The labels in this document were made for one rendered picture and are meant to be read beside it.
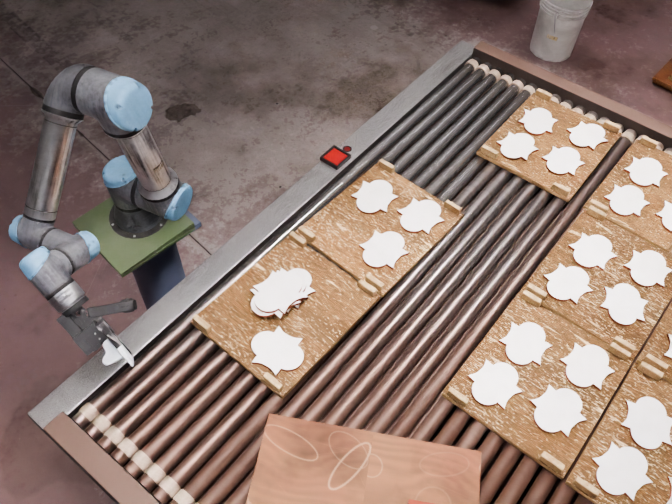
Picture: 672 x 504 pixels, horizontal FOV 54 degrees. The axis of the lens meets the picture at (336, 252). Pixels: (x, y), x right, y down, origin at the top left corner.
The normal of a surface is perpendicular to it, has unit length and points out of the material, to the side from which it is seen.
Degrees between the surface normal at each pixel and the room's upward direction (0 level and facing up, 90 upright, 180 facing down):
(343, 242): 0
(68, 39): 0
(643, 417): 0
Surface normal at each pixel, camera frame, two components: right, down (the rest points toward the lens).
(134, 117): 0.89, 0.29
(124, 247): 0.00, -0.56
